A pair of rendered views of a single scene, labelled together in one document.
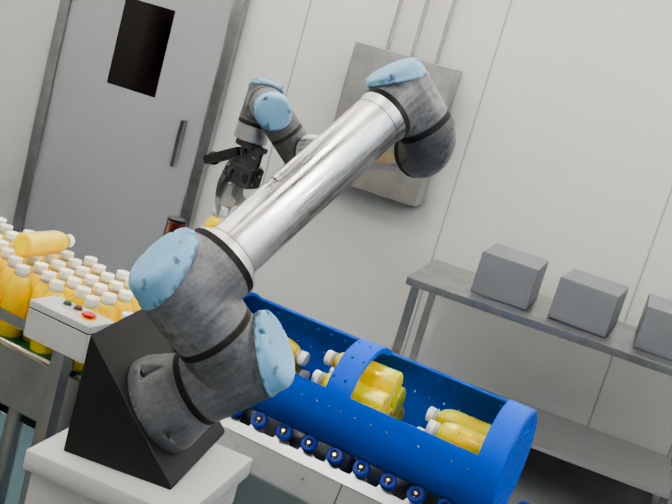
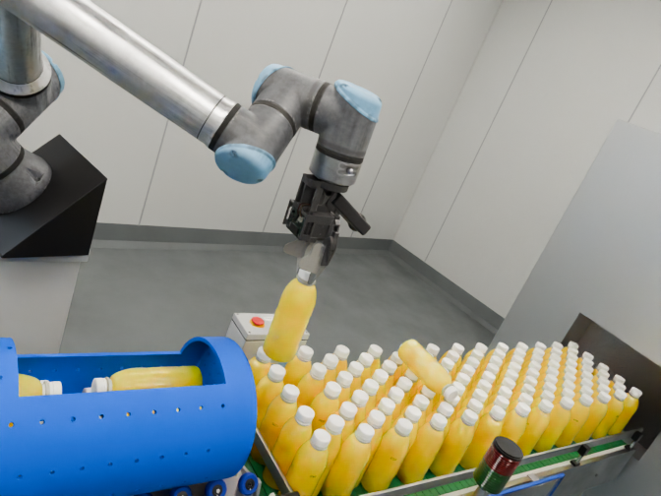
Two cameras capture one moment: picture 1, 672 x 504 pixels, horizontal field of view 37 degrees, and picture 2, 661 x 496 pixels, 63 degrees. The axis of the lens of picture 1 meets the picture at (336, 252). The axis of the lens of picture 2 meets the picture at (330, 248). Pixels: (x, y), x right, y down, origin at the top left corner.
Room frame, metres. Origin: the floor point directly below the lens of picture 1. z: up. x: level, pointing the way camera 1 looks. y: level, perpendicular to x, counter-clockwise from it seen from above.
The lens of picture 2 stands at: (3.08, -0.56, 1.84)
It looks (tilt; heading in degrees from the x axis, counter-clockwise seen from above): 19 degrees down; 117
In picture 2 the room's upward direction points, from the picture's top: 23 degrees clockwise
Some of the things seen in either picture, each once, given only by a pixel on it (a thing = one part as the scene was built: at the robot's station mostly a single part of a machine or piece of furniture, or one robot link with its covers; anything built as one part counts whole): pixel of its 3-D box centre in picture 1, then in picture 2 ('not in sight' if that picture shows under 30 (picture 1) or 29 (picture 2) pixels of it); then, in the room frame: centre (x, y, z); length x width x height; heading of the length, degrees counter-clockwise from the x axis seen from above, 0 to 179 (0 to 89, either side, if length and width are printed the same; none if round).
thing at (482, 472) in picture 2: not in sight; (492, 473); (3.09, 0.52, 1.18); 0.06 x 0.06 x 0.05
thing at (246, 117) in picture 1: (262, 102); (348, 121); (2.59, 0.29, 1.73); 0.10 x 0.09 x 0.12; 18
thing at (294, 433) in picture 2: not in sight; (289, 448); (2.71, 0.39, 0.99); 0.07 x 0.07 x 0.19
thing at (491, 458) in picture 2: (175, 227); (503, 457); (3.09, 0.52, 1.23); 0.06 x 0.06 x 0.04
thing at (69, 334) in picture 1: (69, 328); (267, 338); (2.42, 0.61, 1.05); 0.20 x 0.10 x 0.10; 67
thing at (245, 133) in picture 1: (252, 133); (335, 167); (2.60, 0.30, 1.64); 0.10 x 0.09 x 0.05; 157
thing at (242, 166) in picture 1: (245, 164); (318, 208); (2.60, 0.29, 1.56); 0.09 x 0.08 x 0.12; 67
